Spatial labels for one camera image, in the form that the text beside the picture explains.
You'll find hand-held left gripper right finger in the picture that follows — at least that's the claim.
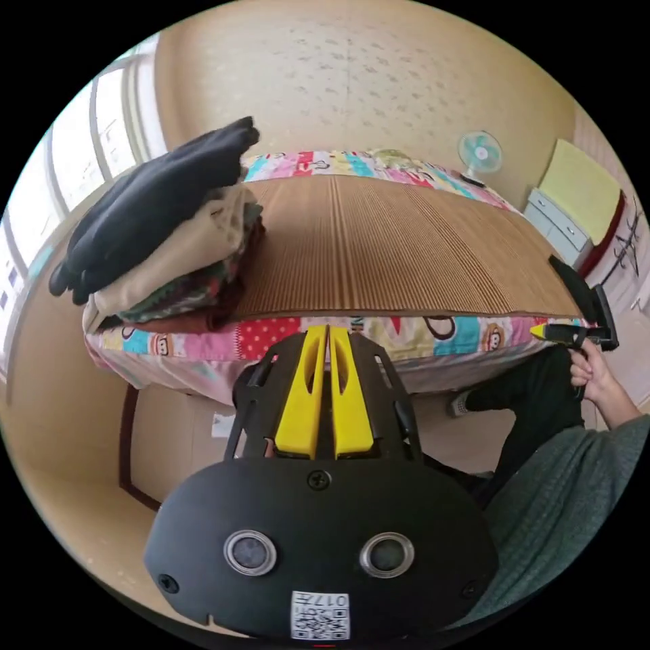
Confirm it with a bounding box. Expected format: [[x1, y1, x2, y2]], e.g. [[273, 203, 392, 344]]
[[328, 326, 375, 456]]

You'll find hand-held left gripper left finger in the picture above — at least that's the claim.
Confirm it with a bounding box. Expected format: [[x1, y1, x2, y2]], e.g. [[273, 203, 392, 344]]
[[274, 324, 329, 459]]

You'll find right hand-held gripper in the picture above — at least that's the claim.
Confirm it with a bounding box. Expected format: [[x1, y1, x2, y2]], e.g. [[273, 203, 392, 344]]
[[529, 256, 613, 352]]

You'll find person's right hand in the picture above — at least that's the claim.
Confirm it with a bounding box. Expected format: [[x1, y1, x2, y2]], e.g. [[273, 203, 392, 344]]
[[569, 338, 643, 433]]

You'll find white cupboard with drawers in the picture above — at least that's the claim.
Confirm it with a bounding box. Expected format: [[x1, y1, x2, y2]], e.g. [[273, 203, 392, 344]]
[[523, 137, 624, 269]]

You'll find person's body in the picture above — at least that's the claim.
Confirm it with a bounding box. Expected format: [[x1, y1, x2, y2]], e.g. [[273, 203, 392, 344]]
[[446, 345, 650, 630]]

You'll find bed with woven mat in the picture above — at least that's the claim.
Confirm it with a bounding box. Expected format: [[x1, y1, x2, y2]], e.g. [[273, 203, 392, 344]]
[[83, 147, 596, 408]]

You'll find teal standing fan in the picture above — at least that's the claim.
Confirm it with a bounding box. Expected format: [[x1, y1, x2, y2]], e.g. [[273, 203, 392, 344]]
[[456, 130, 504, 187]]

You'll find pile of clothes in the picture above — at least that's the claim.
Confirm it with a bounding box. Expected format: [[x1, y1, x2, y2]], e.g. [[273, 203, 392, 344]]
[[49, 115, 267, 334]]

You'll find window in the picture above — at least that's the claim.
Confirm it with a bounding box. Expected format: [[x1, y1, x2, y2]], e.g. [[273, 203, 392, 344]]
[[0, 30, 169, 326]]

